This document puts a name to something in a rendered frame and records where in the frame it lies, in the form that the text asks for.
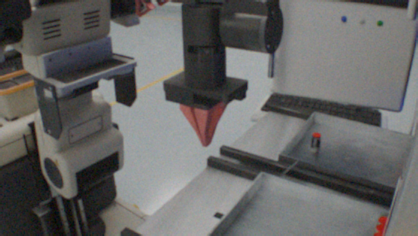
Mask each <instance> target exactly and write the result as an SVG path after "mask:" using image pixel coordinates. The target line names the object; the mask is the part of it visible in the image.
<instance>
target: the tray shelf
mask: <svg viewBox="0 0 418 236"><path fill-rule="evenodd" d="M306 121H307V120H303V119H298V118H295V117H292V116H289V115H285V114H279V113H276V112H272V111H269V112H268V113H266V114H264V115H263V117H262V118H261V119H259V120H258V121H257V122H256V123H255V124H254V125H253V126H251V127H250V128H249V130H248V131H247V132H245V133H244V134H243V135H242V136H241V137H240V138H237V139H236V141H235V142H234V143H233V144H232V145H231V146H230V147H233V148H235V149H241V150H243V151H246V152H251V153H254V154H256V155H258V156H261V157H264V158H268V159H272V160H274V161H278V153H279V152H280V151H281V150H282V149H283V148H284V147H285V146H286V145H287V144H288V143H289V141H290V140H291V139H292V138H293V137H294V135H295V134H296V133H297V132H298V131H299V129H300V128H301V127H302V126H303V125H304V123H305V122H306ZM218 158H221V159H223V160H227V161H231V162H234V163H236V164H238V163H240V162H241V161H238V160H235V159H233V158H229V157H225V156H223V155H220V156H219V157H218ZM282 178H284V179H286V180H288V179H289V181H290V180H291V181H296V182H298V183H301V184H305V185H307V186H311V187H315V188H317V189H320V190H324V191H327V192H329V193H333V194H339V195H341V196H345V197H347V198H350V199H354V200H357V201H361V202H365V203H368V204H371V205H374V206H379V207H381V208H385V209H387V210H390V207H391V206H390V207H388V206H386V205H382V204H380V203H375V202H371V201H369V200H366V199H363V198H360V197H359V198H358V197H356V196H351V195H349V194H347V193H343V192H340V191H338V190H331V189H328V188H326V187H322V186H320V185H317V184H313V183H310V182H308V181H304V180H301V179H297V178H294V177H291V176H287V175H283V176H282ZM252 182H253V181H252V180H249V179H247V178H244V177H240V176H236V175H234V174H231V173H227V172H224V171H221V170H218V169H216V168H213V167H210V166H208V165H207V167H206V168H205V169H204V170H203V171H201V172H200V173H199V174H198V175H197V176H196V177H195V178H193V179H192V180H191V181H190V182H189V183H187V184H186V185H185V186H184V187H183V188H182V189H181V190H180V191H178V192H177V193H176V194H175V195H174V196H173V197H172V198H170V199H169V200H168V201H167V202H165V203H164V204H163V205H162V206H161V207H160V208H159V209H157V210H156V212H154V213H153V215H151V216H150V217H149V218H148V219H147V220H146V221H144V222H143V223H142V224H141V225H140V226H139V227H137V228H136V229H135V230H134V231H135V232H137V233H139V234H141V235H143V236H206V235H207V234H208V233H209V232H210V230H211V229H212V228H213V227H214V226H215V225H216V224H217V223H218V222H219V221H220V219H217V218H215V217H213V215H214V214H215V213H216V212H219V213H221V214H224V215H225V214H226V212H227V211H228V210H229V209H230V208H231V206H232V205H233V204H234V203H235V202H236V201H237V200H238V198H239V197H240V196H241V195H242V194H243V192H245V191H246V190H247V188H248V187H249V185H250V184H251V183H252Z"/></svg>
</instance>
